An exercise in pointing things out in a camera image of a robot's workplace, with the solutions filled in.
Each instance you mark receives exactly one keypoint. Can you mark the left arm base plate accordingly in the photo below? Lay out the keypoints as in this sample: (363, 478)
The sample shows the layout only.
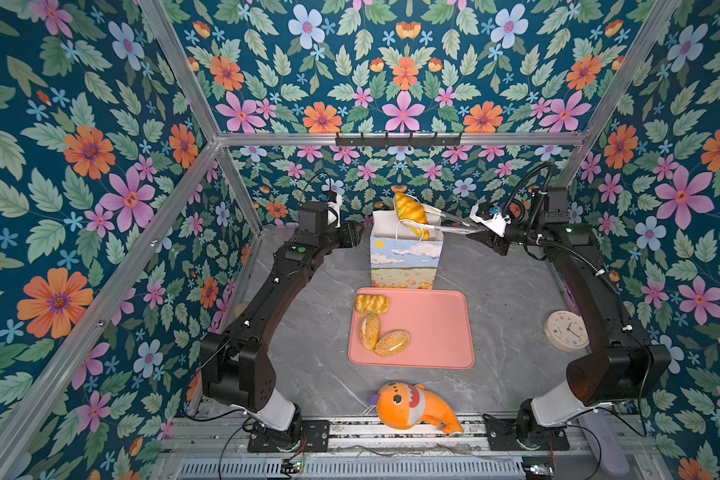
(301, 436)

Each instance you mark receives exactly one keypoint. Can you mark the cream round alarm clock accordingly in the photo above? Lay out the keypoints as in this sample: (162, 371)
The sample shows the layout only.
(566, 331)

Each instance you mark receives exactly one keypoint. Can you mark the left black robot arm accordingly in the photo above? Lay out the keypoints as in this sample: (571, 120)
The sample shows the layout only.
(235, 367)

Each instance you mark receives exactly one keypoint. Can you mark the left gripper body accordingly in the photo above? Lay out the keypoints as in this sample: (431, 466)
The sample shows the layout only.
(343, 236)

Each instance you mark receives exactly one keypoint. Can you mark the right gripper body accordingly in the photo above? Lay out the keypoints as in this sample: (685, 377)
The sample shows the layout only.
(517, 231)

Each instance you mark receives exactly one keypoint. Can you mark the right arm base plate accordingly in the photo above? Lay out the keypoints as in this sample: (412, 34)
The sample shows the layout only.
(505, 435)

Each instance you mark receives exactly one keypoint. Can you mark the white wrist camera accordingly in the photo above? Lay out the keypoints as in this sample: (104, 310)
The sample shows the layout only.
(490, 217)
(334, 203)

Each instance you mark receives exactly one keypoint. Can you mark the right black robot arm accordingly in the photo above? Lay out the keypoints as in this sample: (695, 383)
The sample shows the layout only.
(622, 363)

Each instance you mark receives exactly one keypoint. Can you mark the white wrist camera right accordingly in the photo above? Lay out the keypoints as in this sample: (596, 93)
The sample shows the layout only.
(490, 217)

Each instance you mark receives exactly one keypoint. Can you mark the sugared cream fake bun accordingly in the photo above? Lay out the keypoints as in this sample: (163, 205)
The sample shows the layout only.
(392, 343)

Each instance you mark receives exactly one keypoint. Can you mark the pink plastic tray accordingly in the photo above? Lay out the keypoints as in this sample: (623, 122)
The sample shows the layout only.
(437, 322)

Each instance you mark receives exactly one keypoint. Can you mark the upright sugared fake bun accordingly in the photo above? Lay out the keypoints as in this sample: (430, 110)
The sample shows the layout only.
(370, 331)

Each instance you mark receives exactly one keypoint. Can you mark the fake croissant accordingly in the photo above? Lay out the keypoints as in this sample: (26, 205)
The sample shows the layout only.
(412, 215)

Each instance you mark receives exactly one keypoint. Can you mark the lavender cylinder object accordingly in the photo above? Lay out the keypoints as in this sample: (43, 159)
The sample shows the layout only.
(605, 444)

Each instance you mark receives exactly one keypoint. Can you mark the landscape print paper bag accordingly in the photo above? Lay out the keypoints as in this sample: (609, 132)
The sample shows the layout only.
(400, 258)

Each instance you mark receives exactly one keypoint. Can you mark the braided glazed fake bread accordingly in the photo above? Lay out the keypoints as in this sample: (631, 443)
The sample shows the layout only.
(371, 304)

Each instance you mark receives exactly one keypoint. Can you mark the black hook rail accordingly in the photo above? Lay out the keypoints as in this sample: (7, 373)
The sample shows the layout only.
(387, 139)

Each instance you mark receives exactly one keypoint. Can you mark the metal tongs with white tips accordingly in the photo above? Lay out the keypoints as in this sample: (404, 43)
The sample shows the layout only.
(438, 221)

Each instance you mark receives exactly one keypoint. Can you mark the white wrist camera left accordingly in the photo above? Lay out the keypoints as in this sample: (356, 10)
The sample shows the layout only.
(334, 203)

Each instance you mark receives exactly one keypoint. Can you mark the orange shark plush toy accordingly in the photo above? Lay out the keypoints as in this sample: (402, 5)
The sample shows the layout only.
(402, 406)

